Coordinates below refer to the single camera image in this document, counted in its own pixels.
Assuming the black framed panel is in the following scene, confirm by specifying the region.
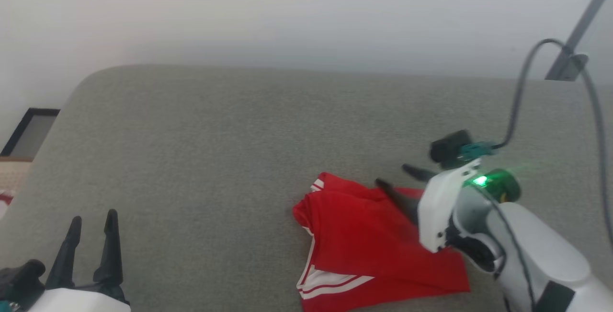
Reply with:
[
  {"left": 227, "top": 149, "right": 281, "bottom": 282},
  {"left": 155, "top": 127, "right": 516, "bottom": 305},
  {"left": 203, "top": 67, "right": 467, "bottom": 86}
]
[{"left": 0, "top": 107, "right": 61, "bottom": 162}]

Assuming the beige patterned rug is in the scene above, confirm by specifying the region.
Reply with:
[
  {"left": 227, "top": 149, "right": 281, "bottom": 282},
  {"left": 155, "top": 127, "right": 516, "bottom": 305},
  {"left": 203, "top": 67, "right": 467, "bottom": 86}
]
[{"left": 0, "top": 158, "right": 33, "bottom": 219}]

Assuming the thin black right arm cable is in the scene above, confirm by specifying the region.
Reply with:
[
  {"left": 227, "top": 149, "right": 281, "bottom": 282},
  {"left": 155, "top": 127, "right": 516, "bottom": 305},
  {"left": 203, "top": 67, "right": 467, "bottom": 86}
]
[{"left": 479, "top": 185, "right": 538, "bottom": 312}]

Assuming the grey metal pole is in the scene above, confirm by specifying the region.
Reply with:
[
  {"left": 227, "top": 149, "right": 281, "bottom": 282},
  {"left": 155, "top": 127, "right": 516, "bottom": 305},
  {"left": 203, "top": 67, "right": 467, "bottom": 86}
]
[{"left": 546, "top": 0, "right": 613, "bottom": 81}]

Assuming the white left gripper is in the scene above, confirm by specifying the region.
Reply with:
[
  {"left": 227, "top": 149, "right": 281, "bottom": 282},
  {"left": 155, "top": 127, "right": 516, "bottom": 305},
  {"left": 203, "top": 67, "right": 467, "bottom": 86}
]
[{"left": 29, "top": 209, "right": 131, "bottom": 312}]

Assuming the grey metal pole bracket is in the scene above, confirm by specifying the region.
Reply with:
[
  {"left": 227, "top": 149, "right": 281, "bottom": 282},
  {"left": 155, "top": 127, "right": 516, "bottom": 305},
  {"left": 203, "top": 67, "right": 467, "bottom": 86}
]
[{"left": 558, "top": 53, "right": 589, "bottom": 81}]

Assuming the right camera cable teal plug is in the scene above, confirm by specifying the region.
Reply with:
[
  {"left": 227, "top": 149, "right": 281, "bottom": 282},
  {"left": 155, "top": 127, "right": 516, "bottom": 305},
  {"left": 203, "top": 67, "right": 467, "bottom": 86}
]
[{"left": 460, "top": 38, "right": 613, "bottom": 250}]

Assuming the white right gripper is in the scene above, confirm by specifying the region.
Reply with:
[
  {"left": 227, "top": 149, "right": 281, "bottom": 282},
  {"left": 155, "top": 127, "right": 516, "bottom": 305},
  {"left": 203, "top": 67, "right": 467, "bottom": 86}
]
[{"left": 375, "top": 159, "right": 482, "bottom": 254}]

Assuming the red and white basketball jersey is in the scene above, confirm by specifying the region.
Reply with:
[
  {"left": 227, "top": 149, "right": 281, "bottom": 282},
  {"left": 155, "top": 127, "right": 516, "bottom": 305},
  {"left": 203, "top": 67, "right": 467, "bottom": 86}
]
[{"left": 292, "top": 172, "right": 471, "bottom": 312}]

